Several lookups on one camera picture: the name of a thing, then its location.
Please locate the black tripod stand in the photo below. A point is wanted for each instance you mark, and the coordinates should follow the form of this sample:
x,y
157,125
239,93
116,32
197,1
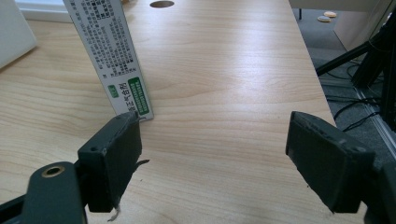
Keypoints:
x,y
378,59

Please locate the white green-label medicine box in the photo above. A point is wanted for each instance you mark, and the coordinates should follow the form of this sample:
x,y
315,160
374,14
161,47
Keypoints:
x,y
106,46

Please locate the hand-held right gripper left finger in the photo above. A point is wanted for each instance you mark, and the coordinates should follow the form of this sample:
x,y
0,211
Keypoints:
x,y
109,155

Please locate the round tan floor disc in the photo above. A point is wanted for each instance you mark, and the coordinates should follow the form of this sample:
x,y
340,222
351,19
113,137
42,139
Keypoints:
x,y
324,19
330,14

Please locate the white window ledge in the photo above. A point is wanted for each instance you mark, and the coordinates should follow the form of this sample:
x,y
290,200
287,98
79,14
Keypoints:
x,y
43,12

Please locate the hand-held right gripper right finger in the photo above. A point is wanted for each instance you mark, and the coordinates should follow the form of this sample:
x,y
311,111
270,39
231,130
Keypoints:
x,y
327,161

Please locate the metal floor rail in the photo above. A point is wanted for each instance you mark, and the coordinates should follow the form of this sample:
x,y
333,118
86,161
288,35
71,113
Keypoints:
x,y
378,121

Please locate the beige cabinet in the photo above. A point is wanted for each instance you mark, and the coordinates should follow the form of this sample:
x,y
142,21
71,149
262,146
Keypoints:
x,y
351,25

